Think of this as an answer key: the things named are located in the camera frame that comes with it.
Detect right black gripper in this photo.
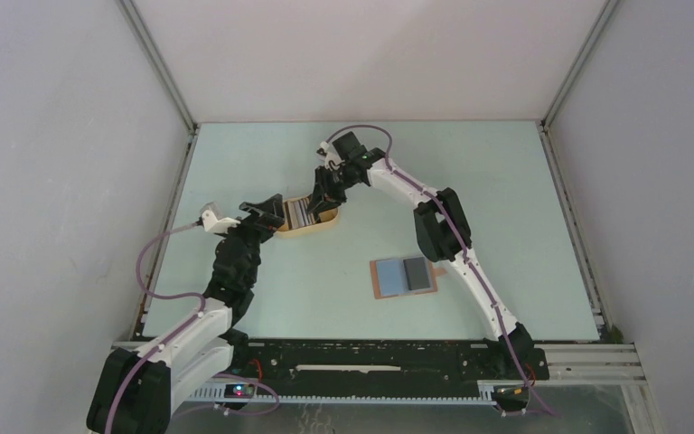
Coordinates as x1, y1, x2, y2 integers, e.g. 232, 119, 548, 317
308, 162, 358, 214

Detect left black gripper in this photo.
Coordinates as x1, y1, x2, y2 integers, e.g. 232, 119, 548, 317
214, 194, 284, 286

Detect yellow oval card tray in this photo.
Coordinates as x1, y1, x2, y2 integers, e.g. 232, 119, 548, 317
276, 196, 339, 239

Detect brown leather card holder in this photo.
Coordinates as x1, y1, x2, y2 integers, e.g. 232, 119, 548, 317
370, 257, 447, 299

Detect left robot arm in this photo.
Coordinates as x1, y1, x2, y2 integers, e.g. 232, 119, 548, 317
86, 194, 286, 433

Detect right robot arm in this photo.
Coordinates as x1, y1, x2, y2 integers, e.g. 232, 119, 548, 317
307, 126, 535, 378

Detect cards in tray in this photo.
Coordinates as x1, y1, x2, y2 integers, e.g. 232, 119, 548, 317
286, 198, 313, 231

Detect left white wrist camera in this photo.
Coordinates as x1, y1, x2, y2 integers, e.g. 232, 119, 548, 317
200, 202, 240, 235

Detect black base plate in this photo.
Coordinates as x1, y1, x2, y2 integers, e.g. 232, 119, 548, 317
228, 338, 549, 399

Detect grey cable duct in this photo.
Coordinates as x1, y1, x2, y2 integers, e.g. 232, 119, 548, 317
186, 382, 528, 406

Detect aluminium frame rail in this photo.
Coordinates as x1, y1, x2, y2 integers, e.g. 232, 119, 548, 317
101, 341, 648, 386

